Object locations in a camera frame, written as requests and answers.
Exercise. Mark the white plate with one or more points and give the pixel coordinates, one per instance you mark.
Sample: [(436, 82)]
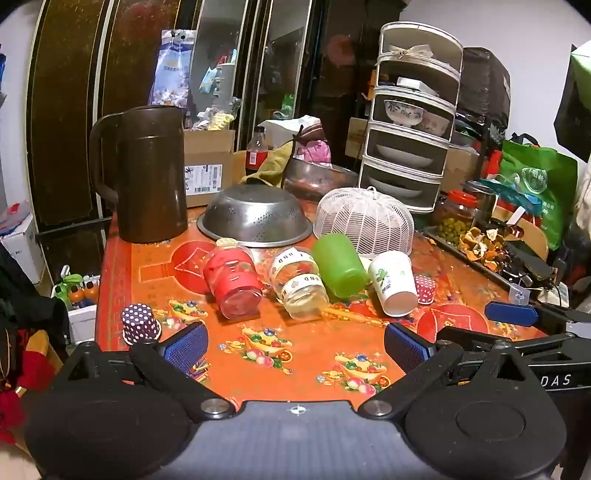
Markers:
[(397, 188), (404, 157)]

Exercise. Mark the clear cup with patterned band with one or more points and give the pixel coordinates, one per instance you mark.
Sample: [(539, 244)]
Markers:
[(295, 281)]

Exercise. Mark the cardboard box with label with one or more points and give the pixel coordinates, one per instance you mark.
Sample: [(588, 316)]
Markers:
[(207, 175)]

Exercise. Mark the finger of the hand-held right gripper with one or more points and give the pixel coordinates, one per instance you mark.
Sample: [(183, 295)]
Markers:
[(512, 314), (531, 340)]

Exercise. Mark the white plastic bag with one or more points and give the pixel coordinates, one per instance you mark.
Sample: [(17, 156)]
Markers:
[(286, 129)]

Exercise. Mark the white plastic basket cover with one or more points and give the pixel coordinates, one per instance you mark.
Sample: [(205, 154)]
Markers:
[(364, 217)]

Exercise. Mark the pale patterned bowl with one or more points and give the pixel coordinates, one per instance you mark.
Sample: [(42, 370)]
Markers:
[(437, 123)]

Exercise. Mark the brown plastic pitcher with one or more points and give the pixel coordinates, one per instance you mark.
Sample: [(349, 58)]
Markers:
[(152, 184)]

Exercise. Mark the white paper cup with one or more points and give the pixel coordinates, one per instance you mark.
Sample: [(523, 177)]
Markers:
[(392, 281)]

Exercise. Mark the black bag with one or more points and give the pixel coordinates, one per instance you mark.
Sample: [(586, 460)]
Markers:
[(487, 92)]

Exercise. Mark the metal canister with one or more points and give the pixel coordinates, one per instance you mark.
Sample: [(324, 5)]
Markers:
[(480, 196)]

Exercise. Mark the metal basin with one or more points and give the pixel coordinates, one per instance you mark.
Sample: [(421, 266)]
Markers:
[(314, 177)]

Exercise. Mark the white cardboard box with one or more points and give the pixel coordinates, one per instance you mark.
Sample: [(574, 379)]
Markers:
[(18, 244)]

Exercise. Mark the red plastic cup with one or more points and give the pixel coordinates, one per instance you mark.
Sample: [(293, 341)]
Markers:
[(231, 277)]

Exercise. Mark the red cloth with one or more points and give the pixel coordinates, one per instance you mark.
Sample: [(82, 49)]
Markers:
[(18, 397)]

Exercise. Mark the dark wooden wardrobe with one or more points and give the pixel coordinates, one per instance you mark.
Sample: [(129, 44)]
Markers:
[(69, 115)]

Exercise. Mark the dark tray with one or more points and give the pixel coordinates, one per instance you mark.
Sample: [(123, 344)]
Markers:
[(443, 245)]

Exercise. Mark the purple polka dot cup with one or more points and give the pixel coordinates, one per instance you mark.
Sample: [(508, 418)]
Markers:
[(138, 323)]

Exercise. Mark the red polka dot cup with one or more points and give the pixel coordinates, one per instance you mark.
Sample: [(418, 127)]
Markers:
[(425, 288)]

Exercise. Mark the dark hanging bag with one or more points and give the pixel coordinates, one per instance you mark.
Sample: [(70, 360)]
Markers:
[(575, 115)]

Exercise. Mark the blue snack bag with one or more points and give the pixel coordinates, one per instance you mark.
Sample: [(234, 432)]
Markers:
[(171, 69)]

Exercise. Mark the yellow-green cloth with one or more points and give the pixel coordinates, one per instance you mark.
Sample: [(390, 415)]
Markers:
[(272, 168)]

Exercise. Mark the metal colander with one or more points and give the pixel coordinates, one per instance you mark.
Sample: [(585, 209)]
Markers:
[(254, 212)]

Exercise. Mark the box of toy bottles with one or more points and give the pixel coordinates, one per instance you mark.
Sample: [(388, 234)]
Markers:
[(81, 314)]

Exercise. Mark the green plastic cup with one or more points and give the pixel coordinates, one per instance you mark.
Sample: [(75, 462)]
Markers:
[(339, 265)]

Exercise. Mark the blue patterned bowl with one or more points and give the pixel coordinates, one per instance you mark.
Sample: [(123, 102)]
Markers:
[(404, 113)]

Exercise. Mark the red printed tablecloth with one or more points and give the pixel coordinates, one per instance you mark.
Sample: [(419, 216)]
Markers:
[(286, 355)]

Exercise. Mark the red-lidded jar of olives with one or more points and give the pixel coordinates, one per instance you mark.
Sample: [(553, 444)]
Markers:
[(455, 217)]

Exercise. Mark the green shopping bag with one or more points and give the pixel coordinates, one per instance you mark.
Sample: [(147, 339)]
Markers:
[(540, 184)]

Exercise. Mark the white tiered mesh rack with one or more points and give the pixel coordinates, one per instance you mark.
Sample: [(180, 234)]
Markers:
[(452, 55)]

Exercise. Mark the dark clothing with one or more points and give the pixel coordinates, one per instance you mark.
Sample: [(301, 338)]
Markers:
[(27, 300)]

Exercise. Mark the pink cloth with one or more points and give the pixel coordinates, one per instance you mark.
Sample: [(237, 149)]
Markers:
[(316, 151)]

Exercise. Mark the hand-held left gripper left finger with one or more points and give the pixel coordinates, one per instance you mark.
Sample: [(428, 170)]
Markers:
[(187, 346)]

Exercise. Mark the cola bottle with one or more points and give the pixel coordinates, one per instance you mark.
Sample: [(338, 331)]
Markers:
[(256, 154)]

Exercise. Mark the dried orange peels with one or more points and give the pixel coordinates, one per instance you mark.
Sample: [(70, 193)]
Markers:
[(480, 247)]

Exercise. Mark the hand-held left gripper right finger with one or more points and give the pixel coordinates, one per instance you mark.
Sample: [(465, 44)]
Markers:
[(405, 347)]

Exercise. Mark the plain cardboard box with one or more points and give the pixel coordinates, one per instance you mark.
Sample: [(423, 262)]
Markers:
[(461, 166)]

